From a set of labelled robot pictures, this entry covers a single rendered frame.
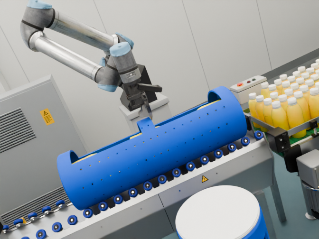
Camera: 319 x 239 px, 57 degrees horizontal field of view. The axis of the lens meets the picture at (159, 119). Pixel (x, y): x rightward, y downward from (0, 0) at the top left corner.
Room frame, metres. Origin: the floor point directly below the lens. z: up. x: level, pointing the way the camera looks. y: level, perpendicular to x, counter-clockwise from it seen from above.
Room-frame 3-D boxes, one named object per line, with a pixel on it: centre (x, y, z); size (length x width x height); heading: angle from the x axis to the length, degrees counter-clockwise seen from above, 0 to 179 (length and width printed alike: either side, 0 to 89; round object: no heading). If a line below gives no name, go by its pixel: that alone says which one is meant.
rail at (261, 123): (1.41, -0.49, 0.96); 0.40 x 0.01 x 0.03; 7
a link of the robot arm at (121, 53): (1.34, 0.05, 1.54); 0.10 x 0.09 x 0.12; 4
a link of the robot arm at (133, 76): (1.34, 0.05, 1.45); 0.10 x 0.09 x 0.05; 7
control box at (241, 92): (1.71, -0.58, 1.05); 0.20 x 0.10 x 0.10; 97
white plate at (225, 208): (0.79, -0.06, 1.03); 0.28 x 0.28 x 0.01
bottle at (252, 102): (1.50, -0.52, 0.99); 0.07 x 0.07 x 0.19
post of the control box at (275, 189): (1.71, -0.58, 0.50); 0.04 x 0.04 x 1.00; 7
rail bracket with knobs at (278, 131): (1.20, -0.48, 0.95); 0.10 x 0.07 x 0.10; 7
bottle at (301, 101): (1.31, -0.67, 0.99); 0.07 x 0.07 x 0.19
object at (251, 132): (1.40, -0.41, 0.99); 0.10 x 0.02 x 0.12; 7
